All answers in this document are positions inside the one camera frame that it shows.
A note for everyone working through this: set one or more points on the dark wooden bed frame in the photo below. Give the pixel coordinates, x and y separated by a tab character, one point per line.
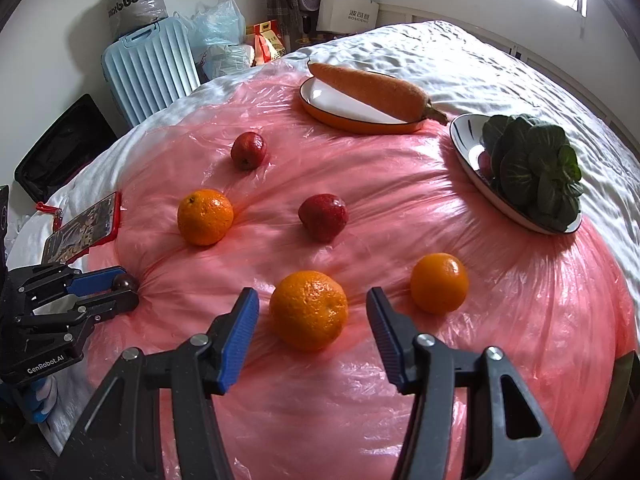
622	385

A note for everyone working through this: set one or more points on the carrot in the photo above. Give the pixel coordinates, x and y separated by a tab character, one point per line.
370	90

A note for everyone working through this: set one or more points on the green leafy vegetable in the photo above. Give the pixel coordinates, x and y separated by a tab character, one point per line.
535	170

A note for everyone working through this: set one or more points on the red gift box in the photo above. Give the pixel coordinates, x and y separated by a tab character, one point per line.
267	40

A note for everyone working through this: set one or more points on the smartphone in red case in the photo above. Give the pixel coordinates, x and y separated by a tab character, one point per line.
82	230

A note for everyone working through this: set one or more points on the dark red plum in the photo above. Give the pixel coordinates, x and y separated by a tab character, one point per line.
248	150

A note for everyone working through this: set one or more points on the pink plastic sheet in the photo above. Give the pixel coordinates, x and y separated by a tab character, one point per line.
375	185

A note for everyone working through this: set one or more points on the large orange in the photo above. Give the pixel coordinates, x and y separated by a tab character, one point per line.
309	310

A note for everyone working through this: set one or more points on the red strawberry centre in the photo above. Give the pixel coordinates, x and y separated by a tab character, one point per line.
324	216

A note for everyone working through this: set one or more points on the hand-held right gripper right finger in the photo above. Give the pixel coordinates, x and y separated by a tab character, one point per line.
387	340

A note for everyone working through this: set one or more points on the person's left hand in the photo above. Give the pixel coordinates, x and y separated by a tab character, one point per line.
42	397

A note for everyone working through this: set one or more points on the orange oval plate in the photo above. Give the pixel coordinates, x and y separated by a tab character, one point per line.
325	100

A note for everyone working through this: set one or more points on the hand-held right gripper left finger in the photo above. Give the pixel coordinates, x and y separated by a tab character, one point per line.
237	345

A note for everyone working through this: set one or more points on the white cardboard box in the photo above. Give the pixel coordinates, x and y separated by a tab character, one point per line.
347	12

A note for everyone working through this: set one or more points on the black suitcase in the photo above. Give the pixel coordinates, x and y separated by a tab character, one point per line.
65	145

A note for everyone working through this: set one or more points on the white bedsheet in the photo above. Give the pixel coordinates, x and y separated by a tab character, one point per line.
500	60

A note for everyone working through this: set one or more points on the translucent plastic bag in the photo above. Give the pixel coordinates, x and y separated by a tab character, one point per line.
220	25

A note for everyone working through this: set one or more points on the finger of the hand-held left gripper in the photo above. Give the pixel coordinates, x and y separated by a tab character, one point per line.
92	281
110	305

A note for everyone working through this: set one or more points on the small dark red fruit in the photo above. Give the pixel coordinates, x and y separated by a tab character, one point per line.
125	282

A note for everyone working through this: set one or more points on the light blue suitcase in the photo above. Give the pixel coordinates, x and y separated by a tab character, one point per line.
150	70

